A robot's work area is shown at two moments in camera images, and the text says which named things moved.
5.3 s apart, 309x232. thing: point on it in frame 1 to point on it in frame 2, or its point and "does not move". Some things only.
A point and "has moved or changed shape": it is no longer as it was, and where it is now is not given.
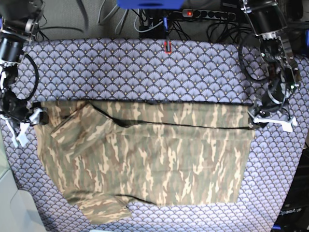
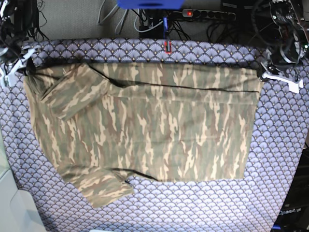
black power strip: (209, 14) does not move
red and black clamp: (165, 47) does not move
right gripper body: (271, 108) to (294, 84)
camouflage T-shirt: (102, 154) has moved or changed shape
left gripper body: (35, 115) to (10, 78)
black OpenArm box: (294, 216) does not move
